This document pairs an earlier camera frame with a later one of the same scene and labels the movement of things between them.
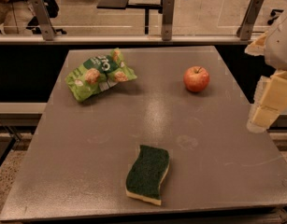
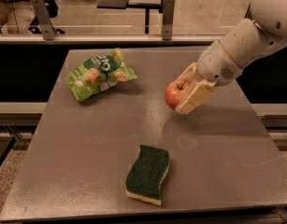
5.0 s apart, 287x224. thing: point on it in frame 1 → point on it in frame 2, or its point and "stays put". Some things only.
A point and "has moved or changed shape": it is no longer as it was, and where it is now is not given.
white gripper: x=281 y=49 → x=217 y=64
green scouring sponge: x=143 y=181 stays put
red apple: x=196 y=78 has moved or changed shape
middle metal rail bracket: x=167 y=19 stays put
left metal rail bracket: x=44 y=16 stays put
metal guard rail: x=200 y=37 stays put
